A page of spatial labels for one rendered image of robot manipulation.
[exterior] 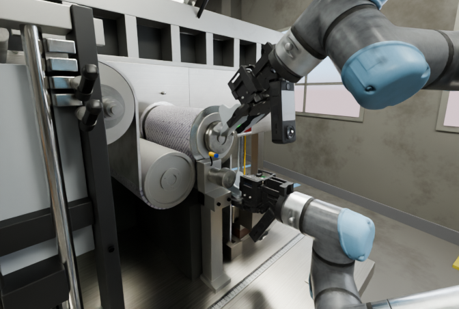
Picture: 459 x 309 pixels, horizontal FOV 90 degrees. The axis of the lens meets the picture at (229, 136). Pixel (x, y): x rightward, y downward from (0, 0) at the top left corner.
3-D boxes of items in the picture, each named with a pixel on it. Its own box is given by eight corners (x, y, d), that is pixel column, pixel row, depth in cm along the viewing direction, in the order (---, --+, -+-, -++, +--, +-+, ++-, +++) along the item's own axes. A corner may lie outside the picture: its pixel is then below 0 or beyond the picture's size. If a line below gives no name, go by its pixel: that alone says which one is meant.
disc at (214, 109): (190, 174, 51) (188, 106, 48) (189, 173, 51) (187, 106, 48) (237, 160, 61) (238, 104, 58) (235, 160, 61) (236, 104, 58)
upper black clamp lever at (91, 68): (84, 74, 19) (80, 59, 19) (76, 102, 22) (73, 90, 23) (102, 75, 20) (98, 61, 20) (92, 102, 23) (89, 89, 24)
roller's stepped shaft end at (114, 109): (104, 124, 27) (101, 96, 27) (90, 119, 32) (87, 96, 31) (131, 122, 29) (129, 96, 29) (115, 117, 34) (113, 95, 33)
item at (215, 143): (203, 137, 49) (224, 115, 52) (197, 136, 51) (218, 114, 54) (218, 160, 53) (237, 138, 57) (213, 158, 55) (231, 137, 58)
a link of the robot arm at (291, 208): (315, 225, 50) (295, 242, 44) (296, 217, 53) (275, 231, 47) (318, 192, 48) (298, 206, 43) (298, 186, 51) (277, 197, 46)
